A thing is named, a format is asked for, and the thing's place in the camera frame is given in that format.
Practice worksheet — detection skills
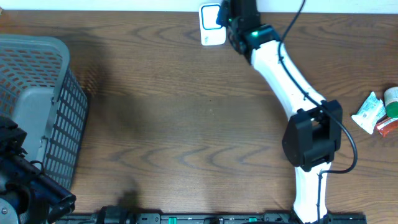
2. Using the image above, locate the green lid jar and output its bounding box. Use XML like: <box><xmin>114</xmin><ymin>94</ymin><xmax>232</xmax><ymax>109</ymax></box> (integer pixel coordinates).
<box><xmin>384</xmin><ymin>86</ymin><xmax>398</xmax><ymax>118</ymax></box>

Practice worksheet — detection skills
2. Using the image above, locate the white barcode scanner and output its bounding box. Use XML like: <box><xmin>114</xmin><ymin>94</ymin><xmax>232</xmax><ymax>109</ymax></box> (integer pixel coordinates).
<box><xmin>198</xmin><ymin>3</ymin><xmax>226</xmax><ymax>46</ymax></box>

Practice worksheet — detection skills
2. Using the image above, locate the teal wipes packet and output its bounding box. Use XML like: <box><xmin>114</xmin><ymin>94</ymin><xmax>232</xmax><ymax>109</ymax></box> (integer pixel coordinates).
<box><xmin>351</xmin><ymin>91</ymin><xmax>386</xmax><ymax>134</ymax></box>

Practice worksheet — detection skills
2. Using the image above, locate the black right camera cable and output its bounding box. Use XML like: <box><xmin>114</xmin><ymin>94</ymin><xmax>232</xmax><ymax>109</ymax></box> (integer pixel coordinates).
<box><xmin>277</xmin><ymin>0</ymin><xmax>358</xmax><ymax>218</ymax></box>

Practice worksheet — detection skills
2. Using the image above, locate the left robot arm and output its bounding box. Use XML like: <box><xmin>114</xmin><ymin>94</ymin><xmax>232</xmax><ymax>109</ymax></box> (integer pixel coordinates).
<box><xmin>1</xmin><ymin>117</ymin><xmax>136</xmax><ymax>224</ymax></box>

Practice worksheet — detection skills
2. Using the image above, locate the red candy bar wrapper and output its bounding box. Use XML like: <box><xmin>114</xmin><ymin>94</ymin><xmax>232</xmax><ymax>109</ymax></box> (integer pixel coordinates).
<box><xmin>375</xmin><ymin>117</ymin><xmax>397</xmax><ymax>137</ymax></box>

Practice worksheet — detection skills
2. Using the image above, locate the grey plastic basket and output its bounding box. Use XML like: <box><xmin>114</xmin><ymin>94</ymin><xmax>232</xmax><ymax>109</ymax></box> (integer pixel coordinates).
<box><xmin>1</xmin><ymin>34</ymin><xmax>88</xmax><ymax>189</ymax></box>

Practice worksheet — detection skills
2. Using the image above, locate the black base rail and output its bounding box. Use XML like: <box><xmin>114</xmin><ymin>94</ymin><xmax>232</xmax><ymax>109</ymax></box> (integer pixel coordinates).
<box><xmin>55</xmin><ymin>212</ymin><xmax>368</xmax><ymax>224</ymax></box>

